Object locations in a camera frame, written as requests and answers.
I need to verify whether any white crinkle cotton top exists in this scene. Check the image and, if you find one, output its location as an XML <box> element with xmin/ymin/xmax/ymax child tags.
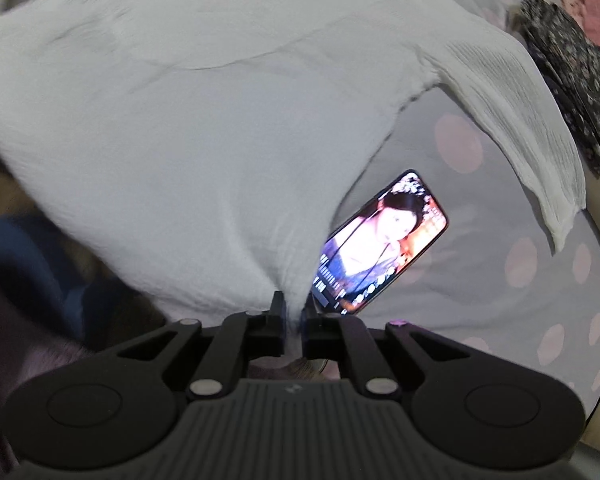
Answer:
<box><xmin>0</xmin><ymin>0</ymin><xmax>588</xmax><ymax>361</ymax></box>

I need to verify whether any smartphone with lit screen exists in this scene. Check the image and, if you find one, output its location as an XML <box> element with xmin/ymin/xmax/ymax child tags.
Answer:
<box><xmin>314</xmin><ymin>170</ymin><xmax>449</xmax><ymax>316</ymax></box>

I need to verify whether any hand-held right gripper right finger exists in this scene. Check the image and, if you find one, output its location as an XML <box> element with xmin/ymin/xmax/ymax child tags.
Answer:
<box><xmin>302</xmin><ymin>296</ymin><xmax>471</xmax><ymax>398</ymax></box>

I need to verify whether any dark floral garment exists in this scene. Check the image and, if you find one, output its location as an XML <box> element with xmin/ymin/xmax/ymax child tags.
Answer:
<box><xmin>517</xmin><ymin>0</ymin><xmax>600</xmax><ymax>178</ymax></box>

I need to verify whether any blue cloth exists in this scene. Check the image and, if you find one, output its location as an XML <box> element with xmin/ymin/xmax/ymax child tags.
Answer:
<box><xmin>0</xmin><ymin>215</ymin><xmax>116</xmax><ymax>331</ymax></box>

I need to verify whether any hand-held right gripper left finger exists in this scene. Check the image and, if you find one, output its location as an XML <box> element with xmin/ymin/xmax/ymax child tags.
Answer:
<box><xmin>117</xmin><ymin>291</ymin><xmax>287</xmax><ymax>400</ymax></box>

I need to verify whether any person's purple fuzzy clothing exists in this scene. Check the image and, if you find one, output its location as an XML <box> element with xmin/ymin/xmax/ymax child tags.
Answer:
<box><xmin>0</xmin><ymin>250</ymin><xmax>181</xmax><ymax>461</ymax></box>

